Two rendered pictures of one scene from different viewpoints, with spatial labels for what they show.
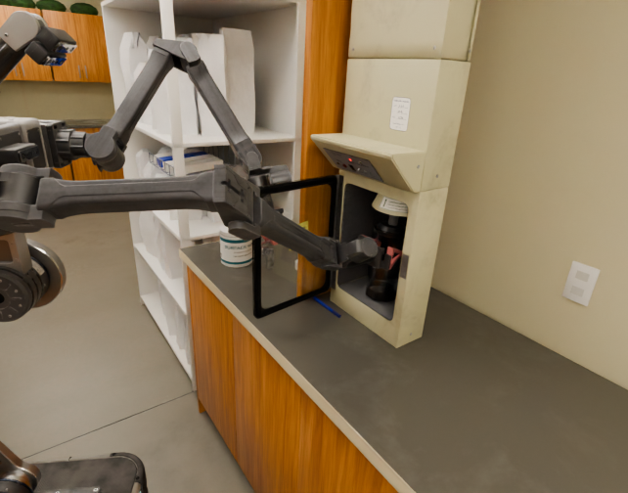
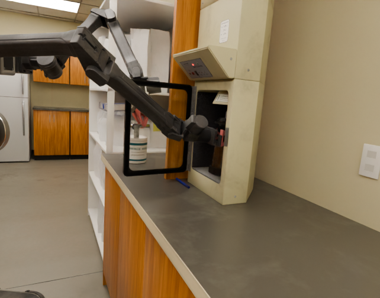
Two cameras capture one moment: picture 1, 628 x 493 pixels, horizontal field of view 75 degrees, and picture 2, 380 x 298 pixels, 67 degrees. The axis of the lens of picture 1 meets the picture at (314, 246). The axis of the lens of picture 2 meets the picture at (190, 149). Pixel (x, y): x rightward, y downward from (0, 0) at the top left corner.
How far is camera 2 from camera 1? 0.47 m
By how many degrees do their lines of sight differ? 17
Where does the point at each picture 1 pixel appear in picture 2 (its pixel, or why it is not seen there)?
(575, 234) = (364, 122)
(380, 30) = not seen: outside the picture
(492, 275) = (310, 168)
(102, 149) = (46, 60)
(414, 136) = (231, 42)
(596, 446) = (367, 270)
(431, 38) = not seen: outside the picture
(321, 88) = (184, 29)
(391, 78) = (220, 11)
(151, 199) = (36, 42)
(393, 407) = (200, 229)
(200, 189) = (65, 36)
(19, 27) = not seen: outside the picture
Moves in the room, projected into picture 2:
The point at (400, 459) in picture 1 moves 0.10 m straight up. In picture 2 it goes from (188, 252) to (191, 215)
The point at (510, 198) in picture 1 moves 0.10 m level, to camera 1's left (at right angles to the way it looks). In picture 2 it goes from (318, 105) to (293, 103)
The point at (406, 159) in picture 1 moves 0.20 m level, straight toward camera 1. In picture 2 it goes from (220, 51) to (198, 38)
